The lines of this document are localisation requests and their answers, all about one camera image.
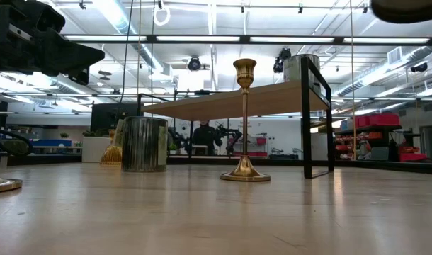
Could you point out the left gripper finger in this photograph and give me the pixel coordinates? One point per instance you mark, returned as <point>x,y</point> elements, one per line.
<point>67,56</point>

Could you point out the silver tin candle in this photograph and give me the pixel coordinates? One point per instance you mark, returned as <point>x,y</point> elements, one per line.
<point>143,145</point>
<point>294,69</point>

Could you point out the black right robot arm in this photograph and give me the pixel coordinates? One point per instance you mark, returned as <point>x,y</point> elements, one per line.
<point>407,10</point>

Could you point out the black background robot arm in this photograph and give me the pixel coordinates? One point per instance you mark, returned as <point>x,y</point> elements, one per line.
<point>230,134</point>
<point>177,138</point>

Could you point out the black monitor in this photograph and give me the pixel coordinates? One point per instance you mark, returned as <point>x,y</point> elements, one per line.
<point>106,117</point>

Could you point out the blue table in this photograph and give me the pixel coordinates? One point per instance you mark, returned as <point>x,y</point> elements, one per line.
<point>51,142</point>

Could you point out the white plant pot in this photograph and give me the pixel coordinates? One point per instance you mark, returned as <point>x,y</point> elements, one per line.
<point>93,150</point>

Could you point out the amber ribbed glass vase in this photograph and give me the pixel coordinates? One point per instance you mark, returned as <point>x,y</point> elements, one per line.
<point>111,156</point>

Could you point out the small green plant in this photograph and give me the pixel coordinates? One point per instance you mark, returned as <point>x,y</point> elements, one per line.
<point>172,147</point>

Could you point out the person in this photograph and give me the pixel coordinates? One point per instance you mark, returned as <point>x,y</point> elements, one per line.
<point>203,138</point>

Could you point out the wooden shelf riser black legs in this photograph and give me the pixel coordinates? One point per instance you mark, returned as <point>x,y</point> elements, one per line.
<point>237,102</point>

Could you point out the red crate stack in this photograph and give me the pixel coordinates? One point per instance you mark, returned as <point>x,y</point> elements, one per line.
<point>249,154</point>

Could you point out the black rig spotlight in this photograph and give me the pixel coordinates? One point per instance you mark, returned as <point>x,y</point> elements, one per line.
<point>279,63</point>

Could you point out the red storage bin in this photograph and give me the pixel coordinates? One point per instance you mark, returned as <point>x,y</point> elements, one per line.
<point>377,120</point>

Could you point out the black storage rack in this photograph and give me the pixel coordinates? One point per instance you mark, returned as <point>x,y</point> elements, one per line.
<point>393,152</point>

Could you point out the black ceiling fixture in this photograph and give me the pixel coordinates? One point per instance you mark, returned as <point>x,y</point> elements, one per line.
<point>419,67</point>

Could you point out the red floor box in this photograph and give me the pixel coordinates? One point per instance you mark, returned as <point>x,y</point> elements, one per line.
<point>412,157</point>

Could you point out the silver ventilation duct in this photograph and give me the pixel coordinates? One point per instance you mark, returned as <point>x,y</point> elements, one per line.
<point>147,55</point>
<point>425,53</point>

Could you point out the black aluminium rig frame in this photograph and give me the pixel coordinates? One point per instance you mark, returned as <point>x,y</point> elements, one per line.
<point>151,39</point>

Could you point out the black overhead camera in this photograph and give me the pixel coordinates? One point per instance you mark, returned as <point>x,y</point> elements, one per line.
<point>194,64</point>

